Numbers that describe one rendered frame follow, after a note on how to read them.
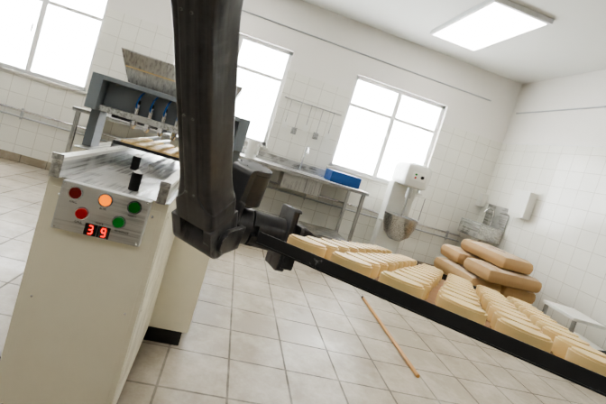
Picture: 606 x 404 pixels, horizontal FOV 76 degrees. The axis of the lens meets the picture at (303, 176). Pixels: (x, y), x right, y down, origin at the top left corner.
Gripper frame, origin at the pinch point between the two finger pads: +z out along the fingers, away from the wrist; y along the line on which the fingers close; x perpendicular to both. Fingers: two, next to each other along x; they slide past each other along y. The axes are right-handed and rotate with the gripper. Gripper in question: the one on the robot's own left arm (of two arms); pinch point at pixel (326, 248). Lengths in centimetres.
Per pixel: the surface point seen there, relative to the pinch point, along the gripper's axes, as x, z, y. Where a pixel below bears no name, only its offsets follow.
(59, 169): -63, -53, 7
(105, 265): -66, -34, 31
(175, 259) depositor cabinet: -133, -7, 42
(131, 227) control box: -61, -31, 17
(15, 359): -71, -49, 65
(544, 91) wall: -321, 402, -236
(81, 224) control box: -63, -44, 20
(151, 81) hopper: -138, -43, -35
